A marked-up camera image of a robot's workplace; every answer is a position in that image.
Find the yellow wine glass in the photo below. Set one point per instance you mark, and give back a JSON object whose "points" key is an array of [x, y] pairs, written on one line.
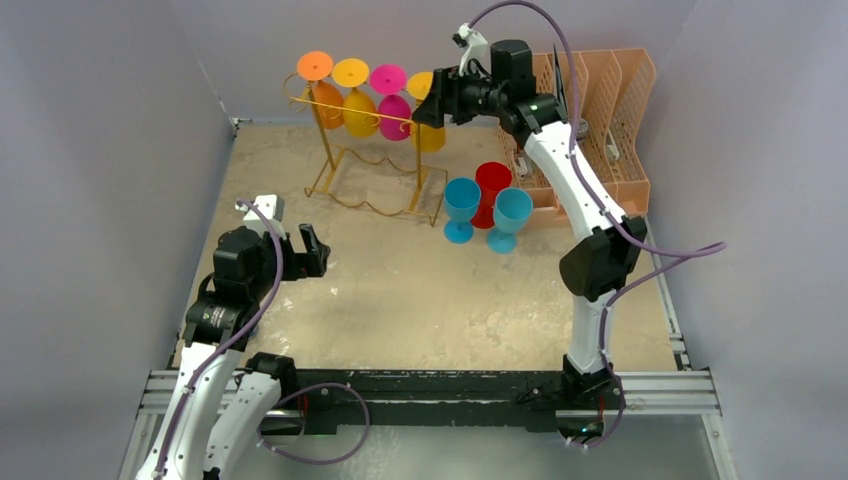
{"points": [[358, 109], [418, 86]]}

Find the light blue wine glass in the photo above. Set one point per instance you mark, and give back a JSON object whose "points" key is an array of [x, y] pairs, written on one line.
{"points": [[512, 210]]}

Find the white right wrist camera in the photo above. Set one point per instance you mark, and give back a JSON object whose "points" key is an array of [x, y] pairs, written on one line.
{"points": [[474, 46]]}

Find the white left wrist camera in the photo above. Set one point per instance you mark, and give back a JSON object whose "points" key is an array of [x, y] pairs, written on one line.
{"points": [[271, 206]]}

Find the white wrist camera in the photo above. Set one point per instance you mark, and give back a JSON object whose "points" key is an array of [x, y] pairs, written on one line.
{"points": [[271, 206], [474, 46]]}

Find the dark folder in organizer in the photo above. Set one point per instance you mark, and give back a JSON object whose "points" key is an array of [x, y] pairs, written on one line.
{"points": [[559, 83]]}

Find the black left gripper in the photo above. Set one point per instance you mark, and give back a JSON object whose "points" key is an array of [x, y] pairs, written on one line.
{"points": [[304, 264]]}

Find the gold wire wine glass rack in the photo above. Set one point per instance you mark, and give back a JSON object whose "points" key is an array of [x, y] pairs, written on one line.
{"points": [[388, 178]]}

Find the magenta wine glass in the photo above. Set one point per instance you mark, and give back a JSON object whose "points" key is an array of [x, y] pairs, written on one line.
{"points": [[389, 80]]}

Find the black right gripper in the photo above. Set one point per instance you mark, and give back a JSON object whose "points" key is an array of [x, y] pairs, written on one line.
{"points": [[448, 93]]}

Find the orange wine glass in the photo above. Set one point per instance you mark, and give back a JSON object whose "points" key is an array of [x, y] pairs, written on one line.
{"points": [[315, 67]]}

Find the yellow wine glass back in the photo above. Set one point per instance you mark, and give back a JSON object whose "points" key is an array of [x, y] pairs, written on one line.
{"points": [[358, 109]]}

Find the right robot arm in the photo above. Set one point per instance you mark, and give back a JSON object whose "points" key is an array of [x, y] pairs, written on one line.
{"points": [[497, 80]]}

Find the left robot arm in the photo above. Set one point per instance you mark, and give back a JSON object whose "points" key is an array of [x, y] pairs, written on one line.
{"points": [[200, 437]]}

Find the red wine glass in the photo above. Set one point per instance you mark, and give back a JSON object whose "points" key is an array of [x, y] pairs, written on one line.
{"points": [[492, 178]]}

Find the aluminium frame rail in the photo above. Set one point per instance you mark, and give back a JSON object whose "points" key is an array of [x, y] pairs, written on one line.
{"points": [[645, 393]]}

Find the peach plastic file organizer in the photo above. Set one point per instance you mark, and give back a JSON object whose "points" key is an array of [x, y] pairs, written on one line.
{"points": [[614, 87]]}

